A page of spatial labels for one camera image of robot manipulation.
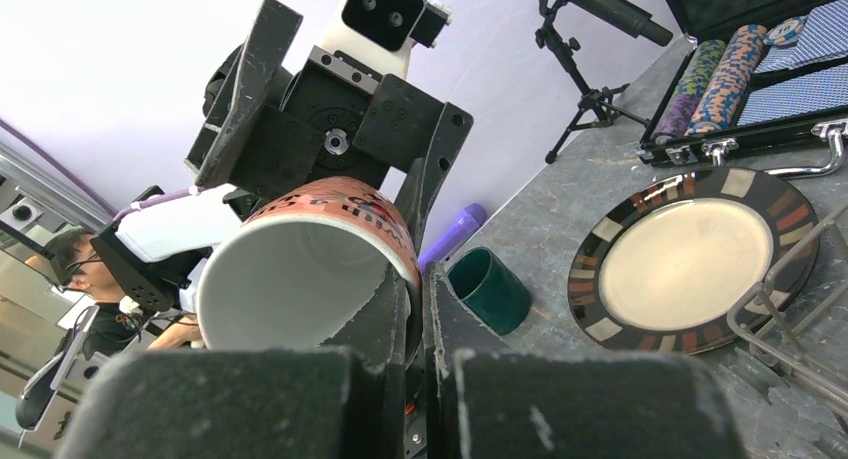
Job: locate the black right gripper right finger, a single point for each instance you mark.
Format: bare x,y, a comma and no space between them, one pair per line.
486,400

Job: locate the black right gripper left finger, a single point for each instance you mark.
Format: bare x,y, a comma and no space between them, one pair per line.
342,400

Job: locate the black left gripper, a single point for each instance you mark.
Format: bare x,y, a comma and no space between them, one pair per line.
267,131

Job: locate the dark green mug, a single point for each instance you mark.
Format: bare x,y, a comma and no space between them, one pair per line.
484,284

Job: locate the orange mug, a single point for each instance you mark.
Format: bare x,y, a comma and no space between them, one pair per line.
299,269

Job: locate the dark striped plate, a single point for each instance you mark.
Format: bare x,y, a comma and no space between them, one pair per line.
662,269

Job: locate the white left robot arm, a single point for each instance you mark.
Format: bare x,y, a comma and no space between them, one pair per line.
153,246

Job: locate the purple cylinder object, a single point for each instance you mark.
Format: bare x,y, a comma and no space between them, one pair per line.
463,227

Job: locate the person with glasses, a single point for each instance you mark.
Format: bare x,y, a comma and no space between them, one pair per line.
111,331

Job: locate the black microphone on tripod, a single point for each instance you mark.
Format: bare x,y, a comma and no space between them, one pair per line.
596,42

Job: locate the black poker chip case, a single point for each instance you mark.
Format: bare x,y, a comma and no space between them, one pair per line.
759,75

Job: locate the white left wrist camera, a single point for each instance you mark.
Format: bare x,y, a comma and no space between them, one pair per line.
376,37

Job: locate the grey wire dish rack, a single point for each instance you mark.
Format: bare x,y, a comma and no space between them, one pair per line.
776,353

